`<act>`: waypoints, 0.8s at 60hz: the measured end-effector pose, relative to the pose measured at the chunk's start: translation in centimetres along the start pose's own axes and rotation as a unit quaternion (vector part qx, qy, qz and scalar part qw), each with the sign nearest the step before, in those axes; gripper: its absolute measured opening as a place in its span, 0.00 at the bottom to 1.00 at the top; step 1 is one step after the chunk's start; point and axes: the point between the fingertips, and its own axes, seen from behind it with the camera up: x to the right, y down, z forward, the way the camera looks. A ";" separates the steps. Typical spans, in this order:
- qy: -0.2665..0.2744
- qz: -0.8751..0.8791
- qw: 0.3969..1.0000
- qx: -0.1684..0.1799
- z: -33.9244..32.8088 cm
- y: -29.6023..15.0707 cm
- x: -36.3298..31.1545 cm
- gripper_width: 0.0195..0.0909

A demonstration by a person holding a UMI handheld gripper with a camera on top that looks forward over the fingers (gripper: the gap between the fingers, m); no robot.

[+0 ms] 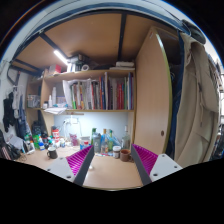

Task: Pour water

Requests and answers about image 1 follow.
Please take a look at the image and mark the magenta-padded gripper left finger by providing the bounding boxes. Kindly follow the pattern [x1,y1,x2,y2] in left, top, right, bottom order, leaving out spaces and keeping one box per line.
[44,144,95,187]

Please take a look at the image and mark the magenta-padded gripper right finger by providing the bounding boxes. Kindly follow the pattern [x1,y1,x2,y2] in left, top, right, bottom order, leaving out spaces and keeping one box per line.
[130,143,184,187]

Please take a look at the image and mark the blue and white carton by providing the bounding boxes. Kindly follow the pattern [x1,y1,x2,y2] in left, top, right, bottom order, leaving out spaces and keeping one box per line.
[79,136,91,150]

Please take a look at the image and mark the brown ceramic mug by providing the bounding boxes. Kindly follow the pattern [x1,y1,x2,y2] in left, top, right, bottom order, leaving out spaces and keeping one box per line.
[119,148,132,163]

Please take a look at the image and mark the pink pouch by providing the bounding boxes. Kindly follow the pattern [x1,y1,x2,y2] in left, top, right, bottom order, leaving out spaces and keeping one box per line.
[69,133,79,147]

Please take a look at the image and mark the grey shaker bottle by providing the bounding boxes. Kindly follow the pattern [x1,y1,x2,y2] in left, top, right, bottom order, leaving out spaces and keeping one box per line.
[92,132,102,154]

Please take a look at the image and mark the black mug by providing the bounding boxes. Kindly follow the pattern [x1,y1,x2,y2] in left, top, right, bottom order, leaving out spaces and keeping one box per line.
[46,146,59,160]

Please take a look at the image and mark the tall clear glass bottle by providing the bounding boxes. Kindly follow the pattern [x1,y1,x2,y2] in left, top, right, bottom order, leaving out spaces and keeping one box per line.
[121,125,132,150]

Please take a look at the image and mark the brown jar white lid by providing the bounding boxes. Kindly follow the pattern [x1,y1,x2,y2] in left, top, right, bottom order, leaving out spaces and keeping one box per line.
[112,145,122,159]

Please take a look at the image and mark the clear bottle yellow cap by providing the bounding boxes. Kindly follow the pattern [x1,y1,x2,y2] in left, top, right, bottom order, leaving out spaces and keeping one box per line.
[100,128,109,154]

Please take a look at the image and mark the red and white canister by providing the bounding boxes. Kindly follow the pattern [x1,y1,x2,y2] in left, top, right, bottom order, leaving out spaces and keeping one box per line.
[51,128,60,143]

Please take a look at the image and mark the green plastic container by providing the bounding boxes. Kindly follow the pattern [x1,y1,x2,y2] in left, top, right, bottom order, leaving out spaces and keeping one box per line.
[32,133,40,149]

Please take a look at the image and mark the light wooden wardrobe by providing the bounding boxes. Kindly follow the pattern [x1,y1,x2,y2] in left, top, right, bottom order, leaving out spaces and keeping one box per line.
[133,26,174,156]

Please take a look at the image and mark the beige hanging coat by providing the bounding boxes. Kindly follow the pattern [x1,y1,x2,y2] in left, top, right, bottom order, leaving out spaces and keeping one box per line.
[173,33,221,168]

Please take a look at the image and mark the wooden shelf unit with books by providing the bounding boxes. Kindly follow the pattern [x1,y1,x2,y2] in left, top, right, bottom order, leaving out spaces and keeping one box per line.
[25,61,137,134]

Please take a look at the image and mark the ceiling tube light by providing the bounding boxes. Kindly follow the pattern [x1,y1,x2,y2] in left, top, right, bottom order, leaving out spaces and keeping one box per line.
[53,49,69,66]

